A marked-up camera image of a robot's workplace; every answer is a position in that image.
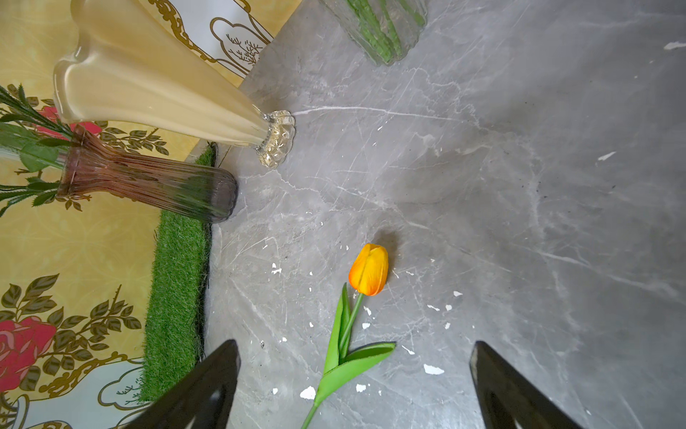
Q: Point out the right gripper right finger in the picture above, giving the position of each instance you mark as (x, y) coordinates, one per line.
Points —
(507, 399)

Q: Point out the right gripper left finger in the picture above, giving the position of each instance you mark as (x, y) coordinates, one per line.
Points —
(202, 399)

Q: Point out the green artificial grass mat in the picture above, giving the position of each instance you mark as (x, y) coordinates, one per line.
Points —
(174, 330)

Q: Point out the orange tulip flower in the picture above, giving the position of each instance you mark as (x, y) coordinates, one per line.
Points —
(367, 277)

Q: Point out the purple ribbed glass vase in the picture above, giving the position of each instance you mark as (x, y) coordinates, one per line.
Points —
(204, 193)

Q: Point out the cream fluted glass vase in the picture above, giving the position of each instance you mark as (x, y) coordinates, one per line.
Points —
(128, 68)

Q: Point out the clear glass vase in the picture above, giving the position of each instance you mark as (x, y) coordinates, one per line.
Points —
(385, 29)

